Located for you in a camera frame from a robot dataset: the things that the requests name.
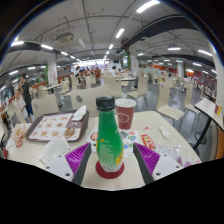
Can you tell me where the group of beige chairs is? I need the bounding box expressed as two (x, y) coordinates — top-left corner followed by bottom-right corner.
(36, 68), (214, 131)

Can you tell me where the white red printed leaflet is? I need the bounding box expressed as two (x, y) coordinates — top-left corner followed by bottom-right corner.
(176, 153), (202, 168)

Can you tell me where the brown food tray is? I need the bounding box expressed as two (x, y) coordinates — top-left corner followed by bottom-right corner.
(25, 110), (90, 144)

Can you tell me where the person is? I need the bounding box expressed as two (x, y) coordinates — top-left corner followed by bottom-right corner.
(18, 73), (34, 123)
(12, 89), (29, 124)

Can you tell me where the white dotted mug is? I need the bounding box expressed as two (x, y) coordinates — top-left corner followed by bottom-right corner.
(38, 138), (71, 167)

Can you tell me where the group of ceiling lights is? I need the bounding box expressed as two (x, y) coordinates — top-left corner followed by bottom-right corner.
(0, 0), (214, 91)

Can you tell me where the green drink bottle black cap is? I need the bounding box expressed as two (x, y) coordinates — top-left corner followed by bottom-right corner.
(95, 95), (125, 174)

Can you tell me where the small white tissue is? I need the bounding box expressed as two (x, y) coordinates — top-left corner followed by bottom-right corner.
(158, 125), (172, 140)

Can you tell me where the red paper cup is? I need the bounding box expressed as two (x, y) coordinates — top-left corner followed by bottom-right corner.
(114, 97), (137, 130)

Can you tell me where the red sauce packet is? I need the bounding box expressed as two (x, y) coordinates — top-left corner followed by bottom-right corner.
(140, 133), (156, 150)

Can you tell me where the white crumpled napkin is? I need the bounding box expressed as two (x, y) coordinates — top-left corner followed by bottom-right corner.
(70, 105), (88, 122)

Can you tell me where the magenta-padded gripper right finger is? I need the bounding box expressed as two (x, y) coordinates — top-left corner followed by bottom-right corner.
(131, 142), (184, 186)

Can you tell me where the orange bench seat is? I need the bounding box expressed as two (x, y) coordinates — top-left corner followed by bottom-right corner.
(214, 128), (224, 160)

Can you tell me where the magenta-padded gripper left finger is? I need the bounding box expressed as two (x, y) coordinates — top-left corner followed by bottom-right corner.
(43, 142), (93, 185)

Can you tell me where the clear plastic bag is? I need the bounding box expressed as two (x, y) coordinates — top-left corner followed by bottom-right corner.
(155, 142), (183, 161)

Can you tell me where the white table black pedestal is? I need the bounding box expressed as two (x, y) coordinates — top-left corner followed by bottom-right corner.
(192, 97), (224, 153)

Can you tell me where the beige chair with round hole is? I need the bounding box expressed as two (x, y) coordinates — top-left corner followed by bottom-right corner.
(31, 94), (61, 119)
(64, 87), (123, 118)

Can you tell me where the flat round red coaster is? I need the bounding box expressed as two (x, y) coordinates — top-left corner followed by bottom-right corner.
(95, 159), (125, 180)

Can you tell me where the ceiling air conditioner unit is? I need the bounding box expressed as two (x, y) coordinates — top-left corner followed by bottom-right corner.
(54, 32), (75, 44)

